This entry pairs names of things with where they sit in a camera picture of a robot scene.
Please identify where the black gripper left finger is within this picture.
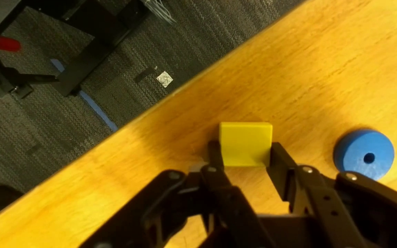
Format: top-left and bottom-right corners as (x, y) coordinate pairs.
(80, 139), (278, 248)

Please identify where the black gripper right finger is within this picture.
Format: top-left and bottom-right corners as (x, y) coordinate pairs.
(266, 142), (397, 248)

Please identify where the yellow block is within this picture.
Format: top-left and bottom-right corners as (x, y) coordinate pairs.
(219, 120), (274, 168)

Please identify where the blue disc with hole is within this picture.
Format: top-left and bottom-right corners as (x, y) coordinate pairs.
(332, 128), (397, 182)

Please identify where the white QR tag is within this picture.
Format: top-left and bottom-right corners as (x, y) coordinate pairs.
(155, 71), (175, 90)

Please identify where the blue tape strip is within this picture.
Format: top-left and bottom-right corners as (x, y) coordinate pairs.
(49, 57), (120, 134)

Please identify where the black flat board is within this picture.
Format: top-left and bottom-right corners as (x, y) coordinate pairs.
(55, 0), (151, 98)

